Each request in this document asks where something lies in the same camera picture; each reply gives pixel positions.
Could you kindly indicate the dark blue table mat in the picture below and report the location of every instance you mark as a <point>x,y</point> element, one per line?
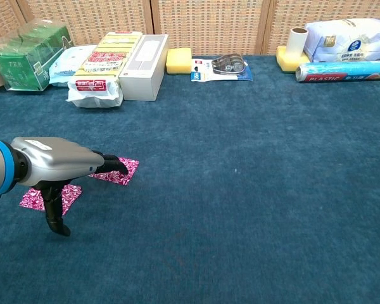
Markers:
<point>225,190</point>

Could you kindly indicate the yellow green sponge multipack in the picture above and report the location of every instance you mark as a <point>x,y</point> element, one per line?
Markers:
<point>101,69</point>

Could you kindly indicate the white paper roll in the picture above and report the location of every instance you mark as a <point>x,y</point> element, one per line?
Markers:
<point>297,42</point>

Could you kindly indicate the wicker folding screen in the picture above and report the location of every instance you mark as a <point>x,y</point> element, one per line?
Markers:
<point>209,22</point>

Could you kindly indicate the pink patterned cloth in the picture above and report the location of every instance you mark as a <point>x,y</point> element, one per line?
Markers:
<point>73,194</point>
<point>133,164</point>

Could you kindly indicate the white blue tissue pack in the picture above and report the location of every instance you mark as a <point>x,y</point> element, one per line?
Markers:
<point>351,39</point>

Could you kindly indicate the yellow sponge green underside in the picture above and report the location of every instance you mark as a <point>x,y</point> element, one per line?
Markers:
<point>288,61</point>

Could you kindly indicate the correction tape blister pack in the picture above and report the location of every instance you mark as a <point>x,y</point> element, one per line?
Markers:
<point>221,68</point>

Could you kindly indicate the green tea bag box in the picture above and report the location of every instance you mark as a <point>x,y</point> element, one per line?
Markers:
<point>28,60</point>

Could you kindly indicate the white power strip box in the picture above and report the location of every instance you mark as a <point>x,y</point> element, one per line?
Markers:
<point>142,73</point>

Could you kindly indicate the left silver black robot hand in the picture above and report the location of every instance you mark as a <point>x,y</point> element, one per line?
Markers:
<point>57,158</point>

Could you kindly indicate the blue plastic wrap roll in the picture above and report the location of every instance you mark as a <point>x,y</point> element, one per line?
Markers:
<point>345,72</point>

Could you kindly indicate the light blue wet wipes pack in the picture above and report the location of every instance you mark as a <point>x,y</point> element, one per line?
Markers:
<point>66,65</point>

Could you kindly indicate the plain yellow sponge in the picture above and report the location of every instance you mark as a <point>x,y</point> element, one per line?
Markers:
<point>179,60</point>

